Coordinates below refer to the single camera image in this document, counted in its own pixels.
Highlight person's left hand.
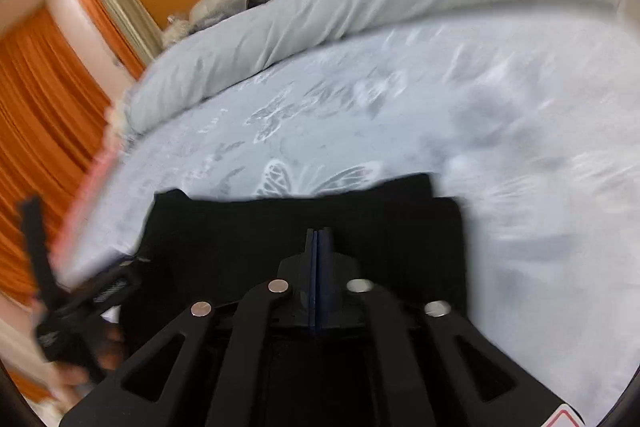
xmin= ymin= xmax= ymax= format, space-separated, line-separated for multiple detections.
xmin=62 ymin=324 xmax=127 ymax=400

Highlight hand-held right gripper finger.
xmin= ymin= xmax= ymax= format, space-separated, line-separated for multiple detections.
xmin=60 ymin=228 xmax=318 ymax=427
xmin=316 ymin=227 xmax=587 ymax=427

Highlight black pants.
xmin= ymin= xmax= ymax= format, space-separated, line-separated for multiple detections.
xmin=119 ymin=173 xmax=470 ymax=427

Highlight cream door frame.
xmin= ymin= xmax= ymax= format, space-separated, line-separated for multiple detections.
xmin=74 ymin=0 xmax=163 ymax=68

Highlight orange curtain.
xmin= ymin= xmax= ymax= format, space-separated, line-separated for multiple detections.
xmin=0 ymin=0 xmax=147 ymax=403

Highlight light blue butterfly blanket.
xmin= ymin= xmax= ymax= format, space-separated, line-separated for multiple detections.
xmin=60 ymin=9 xmax=638 ymax=425

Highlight grey duvet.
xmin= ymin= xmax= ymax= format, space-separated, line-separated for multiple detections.
xmin=117 ymin=0 xmax=621 ymax=135

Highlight beige fluffy object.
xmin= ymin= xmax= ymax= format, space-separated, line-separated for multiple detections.
xmin=162 ymin=13 xmax=193 ymax=48

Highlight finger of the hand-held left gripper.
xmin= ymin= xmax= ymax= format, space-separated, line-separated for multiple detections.
xmin=59 ymin=258 xmax=151 ymax=315
xmin=16 ymin=196 xmax=62 ymax=305

